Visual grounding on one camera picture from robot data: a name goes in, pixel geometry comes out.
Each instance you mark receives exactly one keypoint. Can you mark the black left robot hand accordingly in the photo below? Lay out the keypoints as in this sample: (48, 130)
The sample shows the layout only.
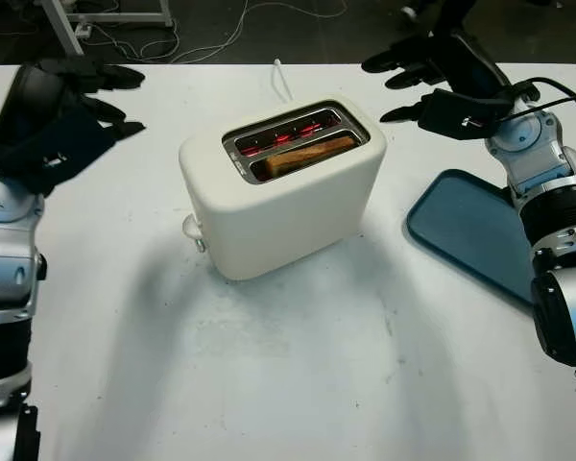
(33, 96)

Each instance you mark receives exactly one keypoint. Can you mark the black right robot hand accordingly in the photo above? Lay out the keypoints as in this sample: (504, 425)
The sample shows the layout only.
(470, 67)

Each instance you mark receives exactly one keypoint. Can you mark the browned toast slice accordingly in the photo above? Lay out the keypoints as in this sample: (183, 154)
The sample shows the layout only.
(307, 156)

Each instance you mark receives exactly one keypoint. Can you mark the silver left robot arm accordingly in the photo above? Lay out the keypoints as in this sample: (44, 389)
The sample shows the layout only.
(5, 269)

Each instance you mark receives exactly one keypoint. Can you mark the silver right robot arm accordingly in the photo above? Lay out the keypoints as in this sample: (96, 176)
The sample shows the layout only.
(552, 201)

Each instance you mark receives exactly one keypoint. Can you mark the white toaster lever knob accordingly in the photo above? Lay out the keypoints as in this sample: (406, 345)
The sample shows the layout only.
(191, 226)

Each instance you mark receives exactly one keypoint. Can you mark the silver toaster dial knob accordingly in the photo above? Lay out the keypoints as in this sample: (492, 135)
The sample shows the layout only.
(201, 244)

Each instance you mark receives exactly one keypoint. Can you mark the white two-slot toaster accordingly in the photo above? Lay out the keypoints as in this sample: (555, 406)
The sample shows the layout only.
(278, 216)

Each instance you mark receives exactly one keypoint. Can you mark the white power strip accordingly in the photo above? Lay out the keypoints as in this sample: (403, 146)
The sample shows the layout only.
(82, 31)

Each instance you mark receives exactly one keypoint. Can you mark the blue plastic tray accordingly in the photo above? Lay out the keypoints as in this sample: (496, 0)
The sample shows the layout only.
(465, 230)

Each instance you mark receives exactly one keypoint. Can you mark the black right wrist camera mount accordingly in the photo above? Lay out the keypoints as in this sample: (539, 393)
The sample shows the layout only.
(456, 113)

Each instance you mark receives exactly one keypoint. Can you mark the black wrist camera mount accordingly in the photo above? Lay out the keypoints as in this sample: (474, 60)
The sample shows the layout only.
(456, 113)
(62, 149)

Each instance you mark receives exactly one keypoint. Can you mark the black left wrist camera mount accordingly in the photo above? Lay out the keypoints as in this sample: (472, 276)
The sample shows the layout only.
(62, 149)

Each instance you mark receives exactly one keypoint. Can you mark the white metal frame stand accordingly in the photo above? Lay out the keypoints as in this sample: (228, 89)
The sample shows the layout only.
(72, 29)

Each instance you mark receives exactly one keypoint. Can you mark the black robot torso bracket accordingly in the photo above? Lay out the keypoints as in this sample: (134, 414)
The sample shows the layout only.
(28, 432)

